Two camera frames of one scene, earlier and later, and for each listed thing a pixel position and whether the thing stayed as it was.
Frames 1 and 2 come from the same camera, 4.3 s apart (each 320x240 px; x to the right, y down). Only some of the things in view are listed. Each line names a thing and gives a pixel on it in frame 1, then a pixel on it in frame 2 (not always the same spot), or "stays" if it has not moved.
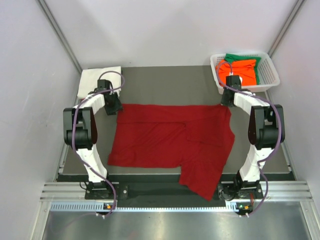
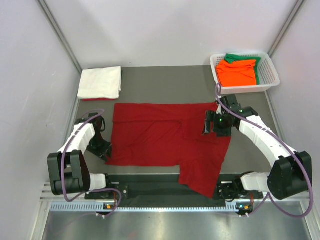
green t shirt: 235,57 stays
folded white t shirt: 89,78 stays
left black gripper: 117,106 → 106,149
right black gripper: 223,102 → 211,116
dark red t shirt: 197,138 stays
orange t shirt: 246,69 stays
